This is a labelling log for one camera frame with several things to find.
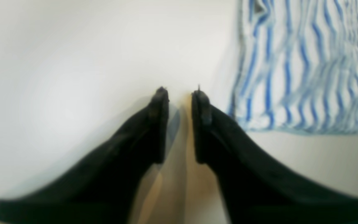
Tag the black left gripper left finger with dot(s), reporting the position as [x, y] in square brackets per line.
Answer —
[101, 187]

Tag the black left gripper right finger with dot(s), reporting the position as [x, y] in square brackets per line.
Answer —
[257, 188]

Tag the blue white striped T-shirt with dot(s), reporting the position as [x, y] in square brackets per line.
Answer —
[298, 66]

